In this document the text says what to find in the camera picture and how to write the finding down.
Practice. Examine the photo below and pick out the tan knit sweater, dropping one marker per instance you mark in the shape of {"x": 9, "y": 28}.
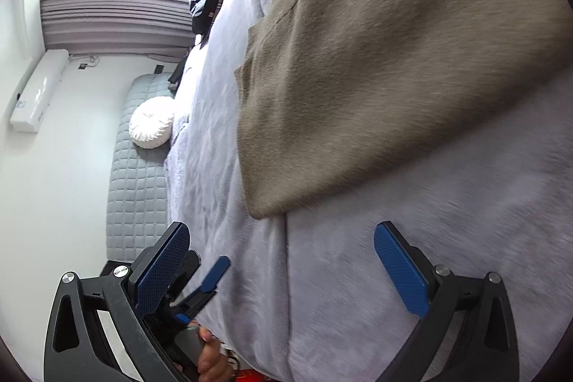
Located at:
{"x": 380, "y": 64}

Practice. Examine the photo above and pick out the grey striped curtain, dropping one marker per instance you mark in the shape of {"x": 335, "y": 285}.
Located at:
{"x": 112, "y": 19}

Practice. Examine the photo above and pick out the white round pleated pillow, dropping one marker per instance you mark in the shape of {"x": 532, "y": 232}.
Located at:
{"x": 151, "y": 123}

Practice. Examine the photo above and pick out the person's left hand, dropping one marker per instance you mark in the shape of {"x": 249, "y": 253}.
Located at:
{"x": 212, "y": 359}

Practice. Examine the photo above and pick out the light grey textured blanket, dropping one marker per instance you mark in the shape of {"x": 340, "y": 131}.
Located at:
{"x": 358, "y": 297}

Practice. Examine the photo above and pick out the grey quilted mattress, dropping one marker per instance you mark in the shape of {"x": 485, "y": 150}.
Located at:
{"x": 134, "y": 194}

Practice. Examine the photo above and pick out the dark cloth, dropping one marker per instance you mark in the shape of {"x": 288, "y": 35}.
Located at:
{"x": 179, "y": 71}

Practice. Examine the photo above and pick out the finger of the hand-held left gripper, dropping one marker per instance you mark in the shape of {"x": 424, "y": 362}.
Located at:
{"x": 215, "y": 274}
{"x": 186, "y": 270}

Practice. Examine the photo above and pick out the white air conditioner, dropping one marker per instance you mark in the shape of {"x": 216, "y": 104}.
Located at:
{"x": 38, "y": 93}

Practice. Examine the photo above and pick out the red object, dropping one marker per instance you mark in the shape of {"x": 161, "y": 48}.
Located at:
{"x": 250, "y": 376}

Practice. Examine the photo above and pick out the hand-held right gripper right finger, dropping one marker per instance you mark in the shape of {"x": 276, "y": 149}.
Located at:
{"x": 400, "y": 270}

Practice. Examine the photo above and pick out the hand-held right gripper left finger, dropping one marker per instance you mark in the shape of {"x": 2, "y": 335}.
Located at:
{"x": 163, "y": 259}

